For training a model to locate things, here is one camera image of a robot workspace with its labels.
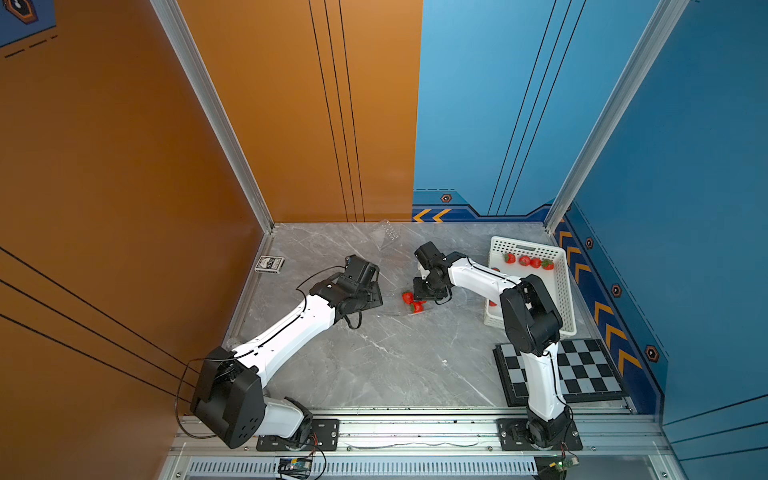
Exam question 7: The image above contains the white perforated plastic basket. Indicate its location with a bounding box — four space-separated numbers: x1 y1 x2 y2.
483 235 578 338

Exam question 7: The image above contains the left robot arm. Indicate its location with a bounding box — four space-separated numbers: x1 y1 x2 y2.
190 255 383 449

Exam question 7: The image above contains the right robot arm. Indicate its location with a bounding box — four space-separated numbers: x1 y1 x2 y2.
413 242 575 449

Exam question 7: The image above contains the clear plastic clamshell container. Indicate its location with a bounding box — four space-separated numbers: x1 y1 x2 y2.
374 287 454 318

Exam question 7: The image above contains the black white checkerboard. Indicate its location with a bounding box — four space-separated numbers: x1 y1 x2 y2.
493 339 627 407

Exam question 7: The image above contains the left green circuit board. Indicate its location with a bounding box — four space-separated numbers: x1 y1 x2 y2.
277 457 313 480

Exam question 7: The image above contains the green circuit board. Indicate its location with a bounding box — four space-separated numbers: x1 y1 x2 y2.
548 456 580 478
277 457 313 480

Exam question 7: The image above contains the right green circuit board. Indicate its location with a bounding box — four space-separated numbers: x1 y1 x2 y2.
548 456 580 478

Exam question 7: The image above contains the clear clamshell near wall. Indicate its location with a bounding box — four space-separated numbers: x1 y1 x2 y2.
370 220 400 250

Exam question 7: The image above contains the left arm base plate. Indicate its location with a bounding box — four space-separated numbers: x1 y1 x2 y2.
257 418 340 453

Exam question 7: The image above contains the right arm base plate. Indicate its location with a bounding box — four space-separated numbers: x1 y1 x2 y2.
496 417 583 453

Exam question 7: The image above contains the aluminium front rail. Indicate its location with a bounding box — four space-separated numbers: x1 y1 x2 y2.
169 410 673 460

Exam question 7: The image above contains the left aluminium corner post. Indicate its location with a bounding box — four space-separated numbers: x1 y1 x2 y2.
150 0 274 234

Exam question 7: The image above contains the aluminium corner post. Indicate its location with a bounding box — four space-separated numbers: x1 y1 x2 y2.
543 0 689 234
150 0 274 234

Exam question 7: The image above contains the right aluminium corner post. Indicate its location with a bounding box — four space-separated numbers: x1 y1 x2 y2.
543 0 689 234

